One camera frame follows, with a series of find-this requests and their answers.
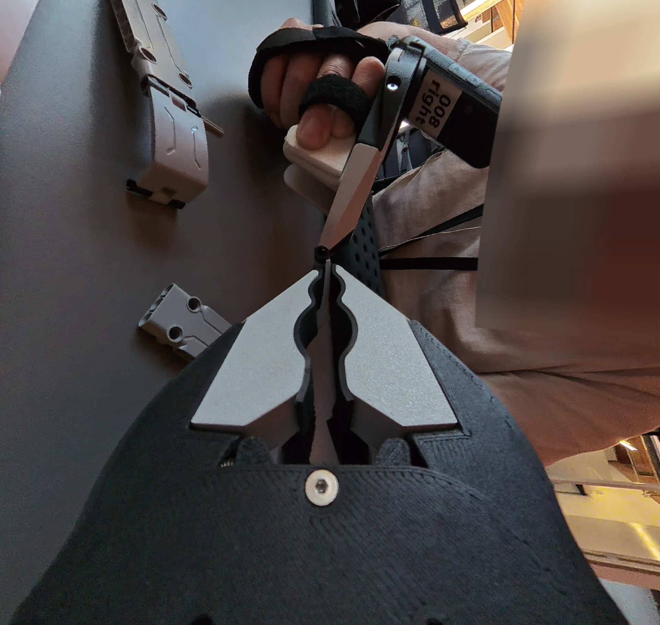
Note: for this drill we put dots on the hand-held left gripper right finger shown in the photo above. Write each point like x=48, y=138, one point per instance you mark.
x=392, y=372

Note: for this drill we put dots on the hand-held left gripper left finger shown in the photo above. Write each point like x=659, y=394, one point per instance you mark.
x=252, y=372

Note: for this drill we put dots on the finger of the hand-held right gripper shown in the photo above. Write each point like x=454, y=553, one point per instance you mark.
x=356, y=186

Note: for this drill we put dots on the small black pin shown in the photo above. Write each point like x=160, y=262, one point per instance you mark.
x=326, y=280

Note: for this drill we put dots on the grey desk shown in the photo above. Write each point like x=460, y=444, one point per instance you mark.
x=77, y=274

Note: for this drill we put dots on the person's right hand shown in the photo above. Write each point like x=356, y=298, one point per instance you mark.
x=288, y=83

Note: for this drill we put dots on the black perforated panel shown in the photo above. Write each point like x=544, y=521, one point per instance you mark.
x=367, y=253

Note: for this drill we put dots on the small grey toy block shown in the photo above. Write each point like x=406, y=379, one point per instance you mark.
x=175, y=320

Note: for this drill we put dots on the person's beige clothing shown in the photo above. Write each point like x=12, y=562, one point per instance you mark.
x=515, y=377

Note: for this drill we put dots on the grey toy block assembly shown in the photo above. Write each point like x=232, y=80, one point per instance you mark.
x=175, y=155

